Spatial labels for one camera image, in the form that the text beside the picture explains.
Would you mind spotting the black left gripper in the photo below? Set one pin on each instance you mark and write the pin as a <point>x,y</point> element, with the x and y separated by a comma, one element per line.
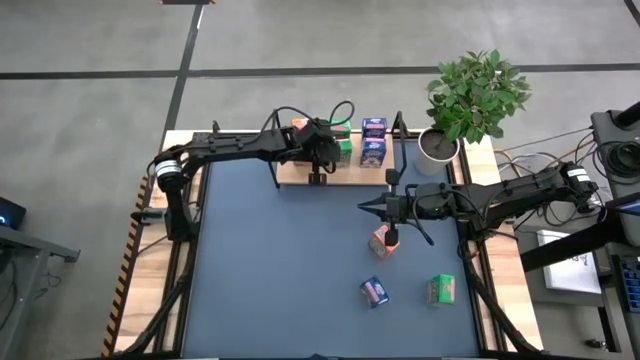
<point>320,145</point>

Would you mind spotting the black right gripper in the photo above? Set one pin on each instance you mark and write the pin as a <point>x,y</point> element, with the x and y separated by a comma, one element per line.
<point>395,210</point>

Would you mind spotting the orange Mini-Wheats cereal box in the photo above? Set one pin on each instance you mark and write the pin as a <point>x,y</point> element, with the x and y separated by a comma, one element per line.
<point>379,247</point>
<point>298,123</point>

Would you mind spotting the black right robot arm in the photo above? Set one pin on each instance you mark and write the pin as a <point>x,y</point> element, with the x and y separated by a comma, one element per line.
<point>525,192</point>

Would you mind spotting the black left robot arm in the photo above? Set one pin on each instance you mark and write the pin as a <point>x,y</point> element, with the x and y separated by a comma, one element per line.
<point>225,147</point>

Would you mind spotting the white plant pot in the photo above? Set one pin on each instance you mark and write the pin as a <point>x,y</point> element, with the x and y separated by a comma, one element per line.
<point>435,160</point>

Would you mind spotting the blue table mat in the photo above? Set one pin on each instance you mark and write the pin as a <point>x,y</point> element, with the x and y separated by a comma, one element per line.
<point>310,280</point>

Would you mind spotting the green leafy plant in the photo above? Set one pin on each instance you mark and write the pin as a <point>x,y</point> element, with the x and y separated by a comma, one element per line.
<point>475,95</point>

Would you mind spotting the black diagonal beam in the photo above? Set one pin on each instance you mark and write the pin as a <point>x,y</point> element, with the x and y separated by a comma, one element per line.
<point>575,245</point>

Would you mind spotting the white board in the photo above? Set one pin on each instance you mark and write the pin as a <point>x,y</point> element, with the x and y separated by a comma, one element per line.
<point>570,275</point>

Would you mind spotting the dark gray side cart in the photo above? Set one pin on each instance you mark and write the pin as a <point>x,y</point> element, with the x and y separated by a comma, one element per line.
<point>610,130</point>

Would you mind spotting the small black object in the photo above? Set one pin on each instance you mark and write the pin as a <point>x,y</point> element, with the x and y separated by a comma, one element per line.
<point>595,344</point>

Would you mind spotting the blue lit keyboard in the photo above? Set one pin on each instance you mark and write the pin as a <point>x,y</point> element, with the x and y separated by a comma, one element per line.
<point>632,285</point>

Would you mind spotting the gray metal side table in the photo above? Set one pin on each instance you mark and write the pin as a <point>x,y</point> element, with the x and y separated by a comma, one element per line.
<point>40,245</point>

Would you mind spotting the black device blue light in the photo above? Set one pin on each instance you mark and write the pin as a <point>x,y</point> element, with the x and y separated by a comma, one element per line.
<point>12,212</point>

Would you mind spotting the wooden shelf black metal frame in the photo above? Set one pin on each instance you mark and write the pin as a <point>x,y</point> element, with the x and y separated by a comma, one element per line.
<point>350,176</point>

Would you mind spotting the black metal table frame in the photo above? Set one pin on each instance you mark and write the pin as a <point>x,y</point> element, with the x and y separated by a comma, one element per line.
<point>500,311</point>

